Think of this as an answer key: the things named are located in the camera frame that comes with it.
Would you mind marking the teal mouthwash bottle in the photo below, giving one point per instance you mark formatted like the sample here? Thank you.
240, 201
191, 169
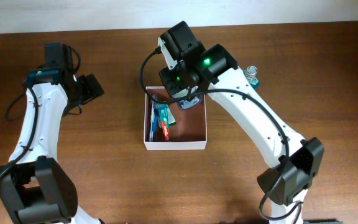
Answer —
250, 73

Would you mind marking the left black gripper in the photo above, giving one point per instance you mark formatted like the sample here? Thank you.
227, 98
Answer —
92, 88

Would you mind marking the pink open cardboard box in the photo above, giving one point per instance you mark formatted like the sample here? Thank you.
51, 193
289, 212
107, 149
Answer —
189, 132

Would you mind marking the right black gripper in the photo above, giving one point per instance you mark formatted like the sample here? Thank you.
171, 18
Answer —
174, 84

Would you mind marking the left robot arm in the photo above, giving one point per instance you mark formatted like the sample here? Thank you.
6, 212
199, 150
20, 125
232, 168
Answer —
33, 186

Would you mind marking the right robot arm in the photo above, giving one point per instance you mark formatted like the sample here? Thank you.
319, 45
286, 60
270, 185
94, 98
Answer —
293, 162

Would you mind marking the green white soap packet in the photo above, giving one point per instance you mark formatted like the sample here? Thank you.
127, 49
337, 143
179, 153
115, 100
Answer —
171, 117

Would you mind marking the blue white toothbrush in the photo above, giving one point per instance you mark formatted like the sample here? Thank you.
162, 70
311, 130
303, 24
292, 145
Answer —
154, 97

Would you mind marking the blue disposable razor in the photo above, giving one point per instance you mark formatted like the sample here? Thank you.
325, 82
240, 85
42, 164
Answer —
154, 121

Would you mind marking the foam handwash pump bottle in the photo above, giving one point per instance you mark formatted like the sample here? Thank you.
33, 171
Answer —
189, 102

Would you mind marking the red green toothpaste tube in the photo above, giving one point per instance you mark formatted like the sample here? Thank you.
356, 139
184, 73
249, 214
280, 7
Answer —
165, 130

